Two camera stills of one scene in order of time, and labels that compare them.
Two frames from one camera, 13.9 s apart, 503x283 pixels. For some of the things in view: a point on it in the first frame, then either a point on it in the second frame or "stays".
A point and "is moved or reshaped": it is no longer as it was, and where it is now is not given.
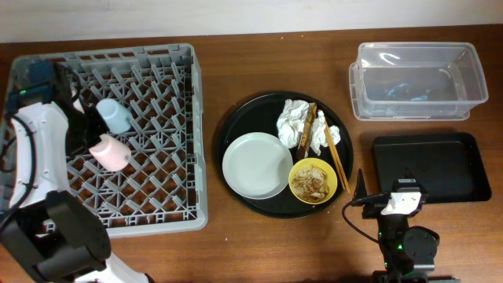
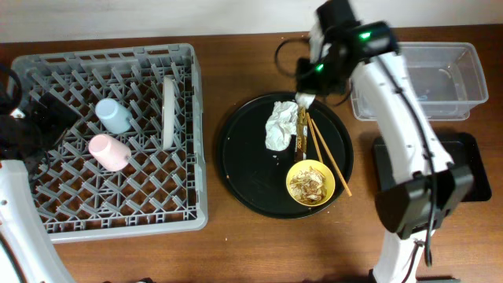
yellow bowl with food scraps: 312,181 stays
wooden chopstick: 335,154 -> 314,137
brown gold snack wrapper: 302,150 is moved or reshaped
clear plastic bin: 416,81 stays
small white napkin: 319,135 -> 304,99
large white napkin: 291,123 is moved or reshaped
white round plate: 257,166 -> 168,112
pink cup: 111,152 stays
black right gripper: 374,210 -> 318,84
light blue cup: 117,119 stays
